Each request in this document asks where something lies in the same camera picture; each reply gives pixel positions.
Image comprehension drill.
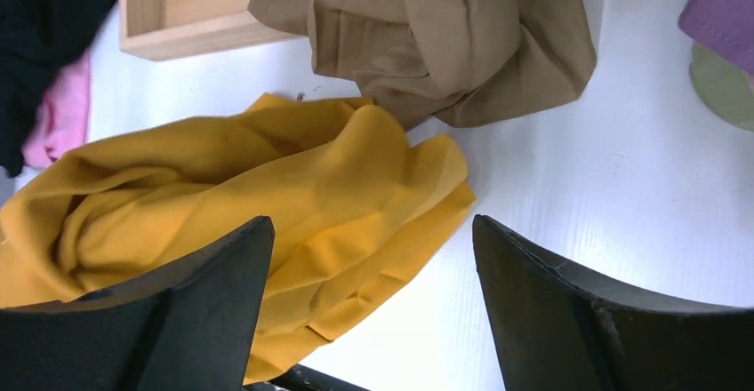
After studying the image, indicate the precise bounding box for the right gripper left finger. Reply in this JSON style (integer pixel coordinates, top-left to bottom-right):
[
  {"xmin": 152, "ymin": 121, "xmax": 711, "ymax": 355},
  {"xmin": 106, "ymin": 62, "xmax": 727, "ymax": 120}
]
[{"xmin": 1, "ymin": 216, "xmax": 275, "ymax": 390}]

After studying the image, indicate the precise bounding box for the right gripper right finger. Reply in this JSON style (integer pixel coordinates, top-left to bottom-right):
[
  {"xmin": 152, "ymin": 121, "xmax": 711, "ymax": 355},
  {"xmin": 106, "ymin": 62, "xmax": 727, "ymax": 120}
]
[{"xmin": 473, "ymin": 215, "xmax": 753, "ymax": 390}]

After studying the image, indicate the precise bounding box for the yellow garment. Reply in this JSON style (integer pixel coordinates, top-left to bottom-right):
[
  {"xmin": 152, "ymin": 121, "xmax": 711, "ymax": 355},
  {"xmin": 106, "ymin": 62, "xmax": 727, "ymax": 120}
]
[{"xmin": 1, "ymin": 94, "xmax": 476, "ymax": 384}]

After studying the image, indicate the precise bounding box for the tan pleated skirt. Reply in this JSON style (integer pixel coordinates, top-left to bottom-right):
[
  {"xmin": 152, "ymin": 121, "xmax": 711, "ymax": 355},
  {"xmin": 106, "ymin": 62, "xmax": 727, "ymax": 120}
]
[{"xmin": 248, "ymin": 0, "xmax": 597, "ymax": 128}]

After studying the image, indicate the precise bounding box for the wooden hanger rack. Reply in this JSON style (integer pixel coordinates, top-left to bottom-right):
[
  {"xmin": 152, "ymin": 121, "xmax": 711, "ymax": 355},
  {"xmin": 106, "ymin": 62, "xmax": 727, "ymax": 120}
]
[{"xmin": 118, "ymin": 0, "xmax": 289, "ymax": 61}]

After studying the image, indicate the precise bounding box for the pink garment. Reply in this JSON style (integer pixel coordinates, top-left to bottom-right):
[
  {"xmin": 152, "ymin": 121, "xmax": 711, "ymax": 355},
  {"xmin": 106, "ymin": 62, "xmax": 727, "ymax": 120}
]
[{"xmin": 22, "ymin": 51, "xmax": 92, "ymax": 169}]

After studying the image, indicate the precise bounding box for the green plastic bin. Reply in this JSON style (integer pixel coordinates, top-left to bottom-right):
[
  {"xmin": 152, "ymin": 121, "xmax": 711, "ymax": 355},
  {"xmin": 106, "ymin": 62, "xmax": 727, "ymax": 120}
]
[{"xmin": 689, "ymin": 43, "xmax": 753, "ymax": 132}]

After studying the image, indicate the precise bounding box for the black garment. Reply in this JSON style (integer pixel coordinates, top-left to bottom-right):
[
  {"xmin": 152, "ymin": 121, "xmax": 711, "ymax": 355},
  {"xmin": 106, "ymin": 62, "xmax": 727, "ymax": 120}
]
[{"xmin": 1, "ymin": 0, "xmax": 116, "ymax": 178}]

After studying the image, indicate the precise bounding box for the purple garment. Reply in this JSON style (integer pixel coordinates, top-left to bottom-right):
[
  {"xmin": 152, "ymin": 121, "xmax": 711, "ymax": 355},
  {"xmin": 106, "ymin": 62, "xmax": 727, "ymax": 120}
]
[{"xmin": 678, "ymin": 0, "xmax": 753, "ymax": 75}]

